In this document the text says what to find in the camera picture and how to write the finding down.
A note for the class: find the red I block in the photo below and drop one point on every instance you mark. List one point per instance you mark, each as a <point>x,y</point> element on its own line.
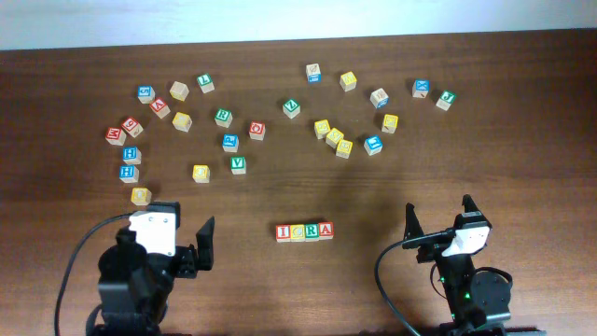
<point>282,233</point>

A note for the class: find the blue S block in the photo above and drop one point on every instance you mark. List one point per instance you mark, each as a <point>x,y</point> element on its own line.
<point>146,94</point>

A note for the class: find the red 9 block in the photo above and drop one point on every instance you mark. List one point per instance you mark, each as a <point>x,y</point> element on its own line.
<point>132,127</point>

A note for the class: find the blue P block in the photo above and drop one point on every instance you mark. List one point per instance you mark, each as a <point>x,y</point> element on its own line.
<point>230,143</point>

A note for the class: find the blue H block lower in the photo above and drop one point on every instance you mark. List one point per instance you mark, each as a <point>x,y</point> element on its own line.
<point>128,173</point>

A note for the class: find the green L block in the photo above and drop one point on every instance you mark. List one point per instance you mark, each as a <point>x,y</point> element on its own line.
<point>205,83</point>

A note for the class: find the yellow block right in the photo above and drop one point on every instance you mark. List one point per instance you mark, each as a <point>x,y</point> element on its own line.
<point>389,123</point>

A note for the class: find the green J block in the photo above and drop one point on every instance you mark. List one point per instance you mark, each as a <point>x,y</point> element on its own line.
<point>445,100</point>

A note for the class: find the green V block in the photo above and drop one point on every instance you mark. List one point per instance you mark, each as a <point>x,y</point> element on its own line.
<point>238,165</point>

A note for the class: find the red M block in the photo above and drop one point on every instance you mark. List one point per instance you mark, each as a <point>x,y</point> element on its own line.
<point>115,136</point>

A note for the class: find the blue h block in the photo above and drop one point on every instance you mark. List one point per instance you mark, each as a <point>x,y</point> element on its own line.
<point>128,173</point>
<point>132,155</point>

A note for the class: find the yellow O block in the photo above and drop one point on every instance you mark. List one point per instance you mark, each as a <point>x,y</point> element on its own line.
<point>201,173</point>

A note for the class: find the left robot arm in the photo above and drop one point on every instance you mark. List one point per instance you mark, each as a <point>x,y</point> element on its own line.
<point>137,273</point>

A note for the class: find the green r block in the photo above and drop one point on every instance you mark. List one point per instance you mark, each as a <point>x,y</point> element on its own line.
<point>223,118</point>
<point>311,232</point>

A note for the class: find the green Z block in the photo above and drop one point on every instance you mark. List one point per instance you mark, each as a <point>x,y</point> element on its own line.
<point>291,108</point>

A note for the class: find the blue E block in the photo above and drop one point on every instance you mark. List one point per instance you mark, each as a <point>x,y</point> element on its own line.
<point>373,145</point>

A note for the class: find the yellow cluster block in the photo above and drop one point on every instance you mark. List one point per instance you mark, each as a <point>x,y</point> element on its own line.
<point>344,148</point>
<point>333,137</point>
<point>321,128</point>

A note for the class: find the plain wooden block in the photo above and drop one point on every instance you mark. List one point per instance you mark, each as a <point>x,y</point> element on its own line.
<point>179,91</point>

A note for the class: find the blue H block upper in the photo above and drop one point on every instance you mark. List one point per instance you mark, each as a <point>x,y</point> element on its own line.
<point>132,155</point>

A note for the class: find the yellow C block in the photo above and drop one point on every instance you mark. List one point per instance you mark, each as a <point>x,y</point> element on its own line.
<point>297,233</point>

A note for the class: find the blue X block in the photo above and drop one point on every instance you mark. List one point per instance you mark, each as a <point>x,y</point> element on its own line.
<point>420,88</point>

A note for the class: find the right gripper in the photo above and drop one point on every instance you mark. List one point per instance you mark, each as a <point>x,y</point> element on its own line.
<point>413,226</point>

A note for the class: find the yellow cluster block lower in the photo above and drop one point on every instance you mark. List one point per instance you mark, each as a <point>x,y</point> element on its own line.
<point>344,148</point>

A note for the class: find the red a block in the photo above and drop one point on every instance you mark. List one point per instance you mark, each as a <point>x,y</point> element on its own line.
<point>326,230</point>
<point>160,108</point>

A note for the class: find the yellow cluster block left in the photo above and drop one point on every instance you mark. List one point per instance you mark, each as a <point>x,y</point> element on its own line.
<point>321,128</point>

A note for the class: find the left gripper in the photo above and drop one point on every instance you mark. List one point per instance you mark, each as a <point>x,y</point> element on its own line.
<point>187,254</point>

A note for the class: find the yellow block lower left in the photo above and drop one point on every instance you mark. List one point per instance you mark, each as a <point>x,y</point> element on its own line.
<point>141,196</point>

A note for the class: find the yellow cluster block middle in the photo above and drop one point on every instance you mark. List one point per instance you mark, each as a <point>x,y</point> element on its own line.
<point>333,137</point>

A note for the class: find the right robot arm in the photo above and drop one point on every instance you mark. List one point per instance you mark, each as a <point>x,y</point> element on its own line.
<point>478,298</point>

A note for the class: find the yellow block top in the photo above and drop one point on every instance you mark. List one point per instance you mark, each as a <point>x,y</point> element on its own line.
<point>348,81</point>

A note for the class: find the yellow block upper left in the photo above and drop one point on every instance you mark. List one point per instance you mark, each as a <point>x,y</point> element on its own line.
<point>182,122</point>

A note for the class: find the red Q block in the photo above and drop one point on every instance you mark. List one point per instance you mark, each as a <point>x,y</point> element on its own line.
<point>257,130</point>

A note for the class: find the wooden block blue side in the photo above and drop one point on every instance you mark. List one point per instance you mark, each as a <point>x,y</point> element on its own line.
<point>313,73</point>

